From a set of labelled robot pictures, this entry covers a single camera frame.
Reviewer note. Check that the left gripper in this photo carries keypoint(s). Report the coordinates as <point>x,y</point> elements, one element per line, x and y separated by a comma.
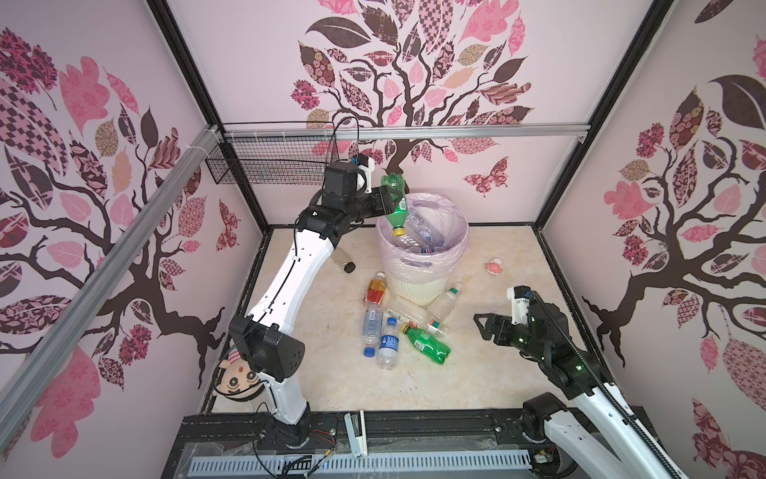
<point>381,202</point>

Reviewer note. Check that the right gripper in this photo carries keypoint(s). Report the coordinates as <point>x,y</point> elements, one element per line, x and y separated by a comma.
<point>506,327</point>

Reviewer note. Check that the green bottle yellow cap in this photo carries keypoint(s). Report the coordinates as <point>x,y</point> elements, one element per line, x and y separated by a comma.
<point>395,185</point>
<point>427,344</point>

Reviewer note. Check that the clear bottle green cap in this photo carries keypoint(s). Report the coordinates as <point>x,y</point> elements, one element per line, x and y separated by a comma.
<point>445,304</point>

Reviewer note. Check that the clear bottle pale blue label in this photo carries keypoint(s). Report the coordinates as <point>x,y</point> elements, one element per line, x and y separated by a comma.
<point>371,329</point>

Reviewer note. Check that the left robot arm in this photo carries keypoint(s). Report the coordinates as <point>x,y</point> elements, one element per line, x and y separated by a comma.
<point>263,336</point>

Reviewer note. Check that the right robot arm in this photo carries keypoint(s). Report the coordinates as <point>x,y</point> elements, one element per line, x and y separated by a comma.
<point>625,447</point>

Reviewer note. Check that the pink plastic bin liner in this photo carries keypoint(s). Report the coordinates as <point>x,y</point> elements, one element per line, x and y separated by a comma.
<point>443,216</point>

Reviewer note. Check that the white woven waste bin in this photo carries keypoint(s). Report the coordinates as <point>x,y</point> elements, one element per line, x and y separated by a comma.
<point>418,293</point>

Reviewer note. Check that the clear bottle purple label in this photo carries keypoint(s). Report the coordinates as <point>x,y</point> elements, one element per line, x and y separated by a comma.
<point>428,234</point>

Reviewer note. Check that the green bottle yellow cap tilted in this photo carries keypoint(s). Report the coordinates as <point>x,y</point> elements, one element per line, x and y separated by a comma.
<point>427,344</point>

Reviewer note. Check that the pink white toy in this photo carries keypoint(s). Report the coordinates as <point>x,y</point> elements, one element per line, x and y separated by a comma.
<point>494,266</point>

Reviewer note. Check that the glass spice jar black cap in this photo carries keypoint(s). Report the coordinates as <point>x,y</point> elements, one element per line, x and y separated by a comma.
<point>343,261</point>

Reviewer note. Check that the clear bottle green red label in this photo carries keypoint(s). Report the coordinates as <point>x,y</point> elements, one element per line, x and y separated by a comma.
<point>410,314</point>

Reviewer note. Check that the red yellow label drink bottle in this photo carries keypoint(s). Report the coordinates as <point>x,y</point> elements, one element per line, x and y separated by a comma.
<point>376,290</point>

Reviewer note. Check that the small blue label water bottle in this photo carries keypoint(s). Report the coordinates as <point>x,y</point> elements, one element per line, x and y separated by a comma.
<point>388,345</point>

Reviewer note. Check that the plush doll toy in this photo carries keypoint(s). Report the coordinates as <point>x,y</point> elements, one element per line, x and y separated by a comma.
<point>239,383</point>

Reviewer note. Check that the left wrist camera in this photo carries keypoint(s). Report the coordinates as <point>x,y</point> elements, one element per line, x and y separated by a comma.
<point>364,168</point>

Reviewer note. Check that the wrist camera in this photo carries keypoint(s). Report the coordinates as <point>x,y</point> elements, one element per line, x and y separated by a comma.
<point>364,168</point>
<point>520,297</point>

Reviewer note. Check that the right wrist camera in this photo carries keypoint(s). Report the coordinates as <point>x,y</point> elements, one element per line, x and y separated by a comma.
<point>520,297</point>

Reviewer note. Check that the black wire basket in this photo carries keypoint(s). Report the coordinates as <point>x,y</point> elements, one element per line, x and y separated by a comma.
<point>274,157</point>

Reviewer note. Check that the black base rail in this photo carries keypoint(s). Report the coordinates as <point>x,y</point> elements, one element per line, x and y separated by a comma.
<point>242,434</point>

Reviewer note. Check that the white cable duct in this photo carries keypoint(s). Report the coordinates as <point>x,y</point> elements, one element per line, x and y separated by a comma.
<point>386,464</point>

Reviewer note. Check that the aluminium frame bar back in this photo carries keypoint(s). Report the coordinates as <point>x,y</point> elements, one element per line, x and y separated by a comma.
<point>419,133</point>

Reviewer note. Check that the aluminium frame bar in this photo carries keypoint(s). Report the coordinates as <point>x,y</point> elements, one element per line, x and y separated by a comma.
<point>419,133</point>
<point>34,375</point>

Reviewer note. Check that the white bracket on rail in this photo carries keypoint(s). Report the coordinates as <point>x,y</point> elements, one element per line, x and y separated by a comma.
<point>355,426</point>

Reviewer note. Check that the aluminium frame bar left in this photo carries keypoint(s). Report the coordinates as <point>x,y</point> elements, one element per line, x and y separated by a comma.
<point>34,375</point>

